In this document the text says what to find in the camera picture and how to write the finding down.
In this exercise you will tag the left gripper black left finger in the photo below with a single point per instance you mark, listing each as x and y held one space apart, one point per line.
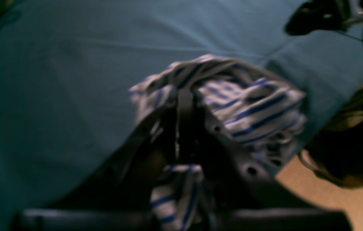
116 196

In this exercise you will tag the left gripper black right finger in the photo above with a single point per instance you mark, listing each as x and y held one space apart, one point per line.
245 195

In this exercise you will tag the blue white striped T-shirt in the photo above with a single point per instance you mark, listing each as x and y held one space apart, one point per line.
260 109

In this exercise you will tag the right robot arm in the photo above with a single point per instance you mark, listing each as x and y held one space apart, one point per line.
331 15

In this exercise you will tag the blue table cloth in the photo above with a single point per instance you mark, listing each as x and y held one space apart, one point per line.
66 67

